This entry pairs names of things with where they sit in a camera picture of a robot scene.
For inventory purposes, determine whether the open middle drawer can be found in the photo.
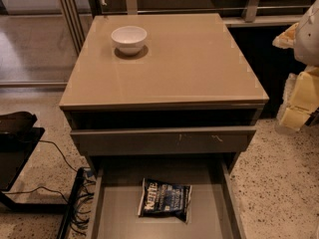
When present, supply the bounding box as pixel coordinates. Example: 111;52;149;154
86;156;246;239

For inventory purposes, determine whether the black power strip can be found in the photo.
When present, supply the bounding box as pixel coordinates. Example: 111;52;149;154
56;168;84;239

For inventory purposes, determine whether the white ceramic bowl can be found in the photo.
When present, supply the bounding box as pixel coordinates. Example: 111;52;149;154
111;26;148;56

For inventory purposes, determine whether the metal railing frame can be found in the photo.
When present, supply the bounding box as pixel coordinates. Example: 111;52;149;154
58;0;315;50

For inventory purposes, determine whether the blue Kettle chip bag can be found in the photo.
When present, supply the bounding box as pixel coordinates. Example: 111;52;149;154
138;178;192;223

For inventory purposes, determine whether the grey drawer cabinet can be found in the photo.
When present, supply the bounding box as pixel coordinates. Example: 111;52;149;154
59;13;270;239

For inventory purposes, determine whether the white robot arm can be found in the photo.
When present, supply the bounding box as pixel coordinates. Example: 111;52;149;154
272;0;319;130

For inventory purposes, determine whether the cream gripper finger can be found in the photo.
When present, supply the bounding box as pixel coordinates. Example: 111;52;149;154
277;66;319;130
272;23;298;49

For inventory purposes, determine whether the black floor cable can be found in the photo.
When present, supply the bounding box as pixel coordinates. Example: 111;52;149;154
3;138;98;236

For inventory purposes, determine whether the grey top drawer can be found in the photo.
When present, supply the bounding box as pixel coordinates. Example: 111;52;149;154
71;126;255;156

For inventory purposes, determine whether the black stand on left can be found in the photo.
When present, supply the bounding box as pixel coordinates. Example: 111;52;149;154
0;112;67;214

